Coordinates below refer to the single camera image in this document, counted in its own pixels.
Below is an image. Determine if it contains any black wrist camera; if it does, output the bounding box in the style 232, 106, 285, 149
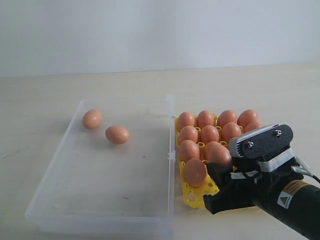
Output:
228, 124, 295, 173

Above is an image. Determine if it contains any clear plastic bin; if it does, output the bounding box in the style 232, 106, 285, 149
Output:
25, 95, 176, 240

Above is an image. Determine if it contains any yellow plastic egg tray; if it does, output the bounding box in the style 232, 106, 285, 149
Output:
175, 113, 228, 209

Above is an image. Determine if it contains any black cable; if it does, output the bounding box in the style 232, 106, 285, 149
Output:
291, 156, 320, 185

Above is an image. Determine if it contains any brown egg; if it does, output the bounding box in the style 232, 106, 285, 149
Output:
203, 141, 220, 160
200, 125, 220, 144
183, 158, 207, 188
82, 109, 102, 129
244, 121, 262, 133
221, 122, 242, 143
105, 125, 130, 145
178, 139, 200, 163
177, 111, 195, 132
208, 144, 233, 171
196, 110, 215, 129
178, 125, 198, 143
237, 109, 259, 129
217, 109, 238, 128

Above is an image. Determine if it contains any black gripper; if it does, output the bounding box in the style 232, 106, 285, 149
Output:
203, 160, 320, 240

